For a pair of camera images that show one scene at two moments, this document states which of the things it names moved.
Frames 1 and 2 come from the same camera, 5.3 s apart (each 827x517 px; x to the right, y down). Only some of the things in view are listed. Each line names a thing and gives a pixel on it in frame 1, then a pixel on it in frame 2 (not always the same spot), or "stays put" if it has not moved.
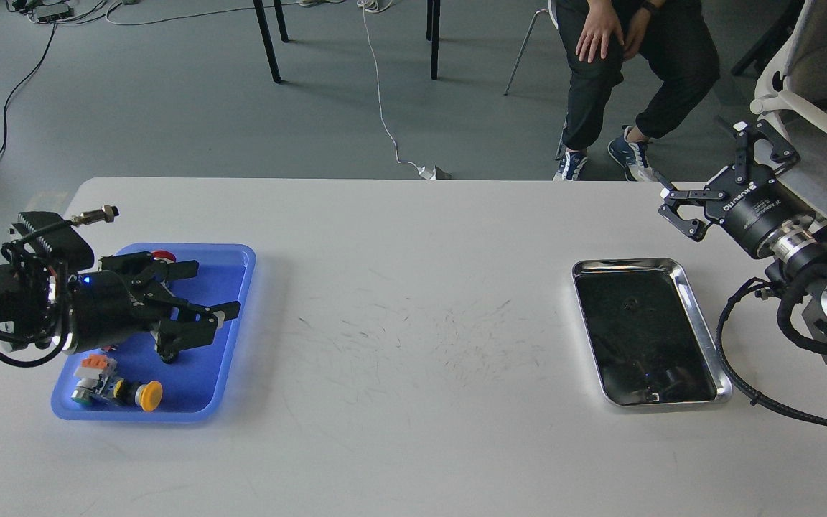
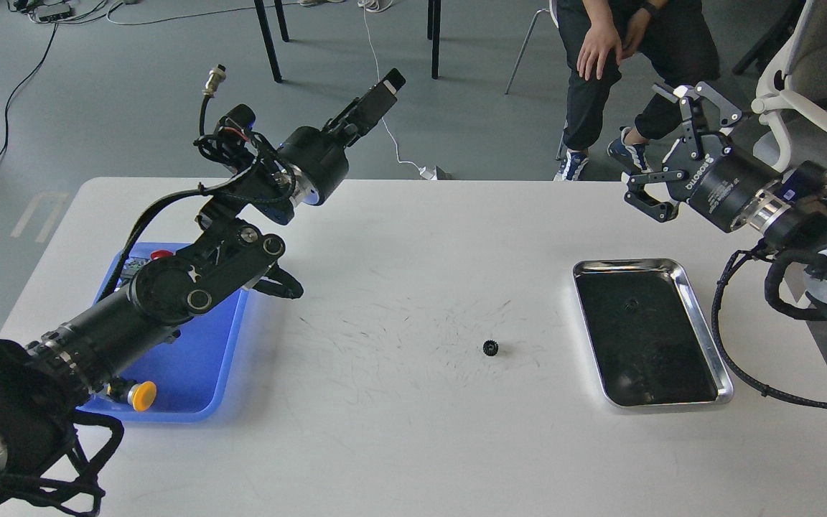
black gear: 169,355 to 490,347
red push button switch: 164,254 stays put
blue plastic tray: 197,385 stays put
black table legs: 432,22 stays put
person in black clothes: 672,40 stays put
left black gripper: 103,312 to 318,159
